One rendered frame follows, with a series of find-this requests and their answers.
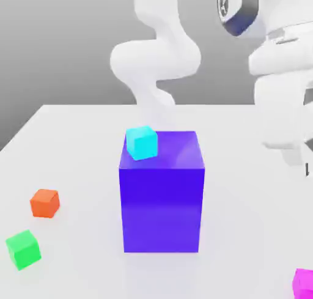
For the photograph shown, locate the small green cube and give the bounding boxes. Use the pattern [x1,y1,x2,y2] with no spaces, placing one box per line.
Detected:
[5,229,42,271]

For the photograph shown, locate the small cyan cube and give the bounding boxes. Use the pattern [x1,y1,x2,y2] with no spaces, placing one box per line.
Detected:
[125,125,159,162]

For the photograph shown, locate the large blue box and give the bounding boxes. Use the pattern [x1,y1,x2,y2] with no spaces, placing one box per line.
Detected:
[119,130,206,254]

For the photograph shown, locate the small orange cube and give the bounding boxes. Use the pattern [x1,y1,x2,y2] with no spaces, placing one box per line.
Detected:
[29,188,61,219]

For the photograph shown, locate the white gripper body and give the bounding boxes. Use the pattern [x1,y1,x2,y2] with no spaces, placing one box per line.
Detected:
[253,75,313,151]

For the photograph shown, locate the small magenta cube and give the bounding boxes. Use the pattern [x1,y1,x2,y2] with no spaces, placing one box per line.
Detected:
[292,267,313,299]

